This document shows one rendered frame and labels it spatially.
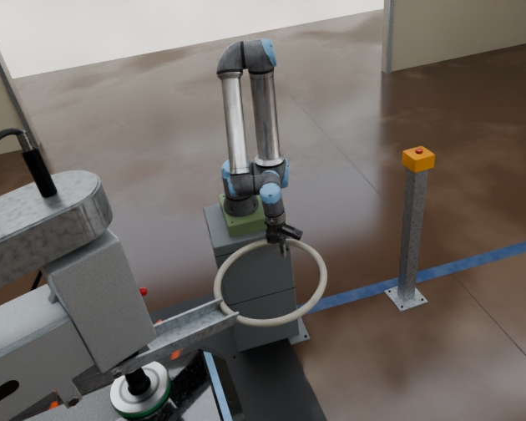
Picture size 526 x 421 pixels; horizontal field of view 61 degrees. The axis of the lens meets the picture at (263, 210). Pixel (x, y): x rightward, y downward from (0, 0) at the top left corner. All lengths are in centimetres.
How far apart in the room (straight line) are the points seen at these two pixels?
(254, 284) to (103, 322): 126
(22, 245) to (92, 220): 17
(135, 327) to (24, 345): 31
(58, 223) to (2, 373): 43
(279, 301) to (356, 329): 58
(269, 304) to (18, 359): 158
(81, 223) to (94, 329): 34
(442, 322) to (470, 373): 37
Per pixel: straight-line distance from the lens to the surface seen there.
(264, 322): 177
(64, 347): 142
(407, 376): 278
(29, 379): 145
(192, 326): 181
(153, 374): 183
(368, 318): 302
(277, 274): 251
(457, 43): 742
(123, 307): 141
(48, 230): 120
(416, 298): 315
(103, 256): 129
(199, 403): 174
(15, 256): 121
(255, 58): 201
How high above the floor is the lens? 228
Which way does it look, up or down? 35 degrees down
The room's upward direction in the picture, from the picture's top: 8 degrees counter-clockwise
